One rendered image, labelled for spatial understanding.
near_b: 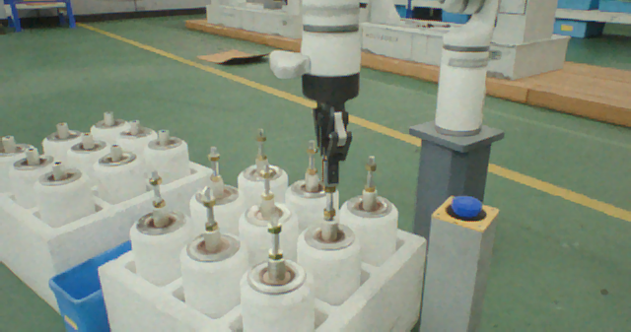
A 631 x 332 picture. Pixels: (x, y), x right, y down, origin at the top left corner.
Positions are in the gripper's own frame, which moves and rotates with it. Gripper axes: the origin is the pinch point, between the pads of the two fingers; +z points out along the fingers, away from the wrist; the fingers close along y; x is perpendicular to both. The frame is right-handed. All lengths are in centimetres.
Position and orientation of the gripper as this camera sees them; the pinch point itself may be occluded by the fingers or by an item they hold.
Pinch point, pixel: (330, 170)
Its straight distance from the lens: 66.1
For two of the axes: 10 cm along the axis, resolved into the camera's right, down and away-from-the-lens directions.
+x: -9.8, 0.9, -2.0
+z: 0.1, 9.3, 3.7
